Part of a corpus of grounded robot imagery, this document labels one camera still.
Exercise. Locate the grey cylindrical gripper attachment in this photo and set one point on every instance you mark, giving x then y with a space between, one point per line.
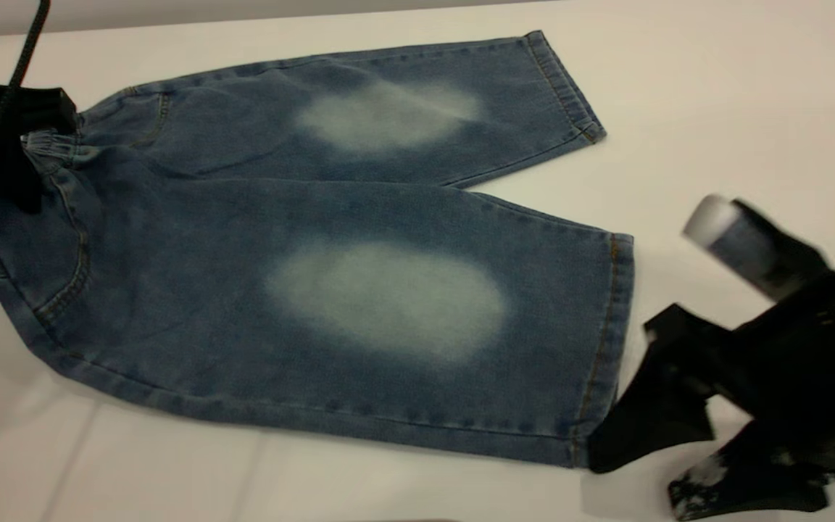
736 239

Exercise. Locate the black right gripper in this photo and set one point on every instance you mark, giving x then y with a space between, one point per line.
816 355

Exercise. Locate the blue denim kids pants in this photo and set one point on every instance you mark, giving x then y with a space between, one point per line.
243 254

